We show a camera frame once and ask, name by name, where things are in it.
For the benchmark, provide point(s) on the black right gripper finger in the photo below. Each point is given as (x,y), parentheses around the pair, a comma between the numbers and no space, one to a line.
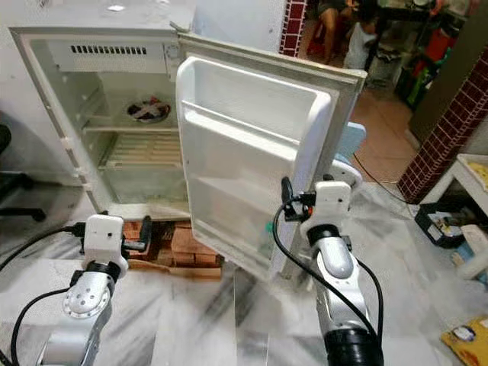
(287,197)

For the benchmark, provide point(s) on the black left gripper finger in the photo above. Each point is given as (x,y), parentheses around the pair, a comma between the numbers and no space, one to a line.
(146,229)

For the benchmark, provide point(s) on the clear bottle with teal cap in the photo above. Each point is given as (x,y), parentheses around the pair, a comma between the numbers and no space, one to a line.
(267,240)

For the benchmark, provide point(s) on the white fridge door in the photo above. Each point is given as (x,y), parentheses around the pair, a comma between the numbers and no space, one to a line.
(244,152)

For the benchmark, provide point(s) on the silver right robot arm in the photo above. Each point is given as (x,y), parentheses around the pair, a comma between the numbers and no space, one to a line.
(339,263)

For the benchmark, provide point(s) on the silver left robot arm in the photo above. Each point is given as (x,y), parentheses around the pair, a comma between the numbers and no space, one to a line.
(84,313)

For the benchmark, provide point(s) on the white ribbed fridge shelf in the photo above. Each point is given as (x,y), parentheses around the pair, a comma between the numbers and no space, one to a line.
(133,149)

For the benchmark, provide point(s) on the white single door fridge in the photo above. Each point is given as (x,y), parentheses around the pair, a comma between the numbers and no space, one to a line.
(34,84)

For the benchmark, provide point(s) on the red clay brick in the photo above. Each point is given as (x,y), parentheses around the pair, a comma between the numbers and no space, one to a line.
(194,239)
(131,230)
(196,259)

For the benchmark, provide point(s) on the clear crisper drawer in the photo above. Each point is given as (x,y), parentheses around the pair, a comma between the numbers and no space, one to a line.
(137,187)

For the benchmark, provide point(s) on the light blue plastic panel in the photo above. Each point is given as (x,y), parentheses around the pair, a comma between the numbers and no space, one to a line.
(353,143)

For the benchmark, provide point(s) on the metal bowl with food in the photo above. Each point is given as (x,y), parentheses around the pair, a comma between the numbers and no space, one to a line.
(149,111)

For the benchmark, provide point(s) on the black office chair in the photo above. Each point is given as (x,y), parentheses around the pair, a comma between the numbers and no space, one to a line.
(11,210)

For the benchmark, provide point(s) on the black crate with items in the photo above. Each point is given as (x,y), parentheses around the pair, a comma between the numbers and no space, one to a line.
(442,227)

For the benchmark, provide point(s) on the standing child in light top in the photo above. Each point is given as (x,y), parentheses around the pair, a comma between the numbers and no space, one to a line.
(360,49)

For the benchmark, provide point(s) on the red tiled pillar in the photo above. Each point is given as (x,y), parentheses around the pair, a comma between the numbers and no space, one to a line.
(295,27)
(450,130)

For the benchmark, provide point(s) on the green bottle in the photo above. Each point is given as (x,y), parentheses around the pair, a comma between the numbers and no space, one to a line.
(417,88)

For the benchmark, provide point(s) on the white plastic stool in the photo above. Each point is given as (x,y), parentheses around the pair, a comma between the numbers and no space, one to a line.
(469,252)

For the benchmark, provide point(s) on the white freezer compartment panel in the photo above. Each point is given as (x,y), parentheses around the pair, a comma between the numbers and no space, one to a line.
(114,58)

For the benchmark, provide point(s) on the seated adult in dark clothes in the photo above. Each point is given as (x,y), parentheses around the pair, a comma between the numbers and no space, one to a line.
(329,27)

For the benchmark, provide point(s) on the red plastic container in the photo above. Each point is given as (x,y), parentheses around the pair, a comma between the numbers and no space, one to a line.
(436,44)

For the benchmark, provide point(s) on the yellow printed packet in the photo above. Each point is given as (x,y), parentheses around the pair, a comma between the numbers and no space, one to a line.
(469,347)

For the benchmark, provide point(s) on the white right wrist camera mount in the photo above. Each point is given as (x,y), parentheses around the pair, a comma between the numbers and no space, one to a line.
(332,202)

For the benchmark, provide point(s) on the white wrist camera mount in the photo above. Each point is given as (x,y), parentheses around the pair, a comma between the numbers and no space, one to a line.
(332,202)
(103,235)

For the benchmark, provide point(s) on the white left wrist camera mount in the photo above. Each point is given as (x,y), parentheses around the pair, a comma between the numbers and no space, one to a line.
(103,235)

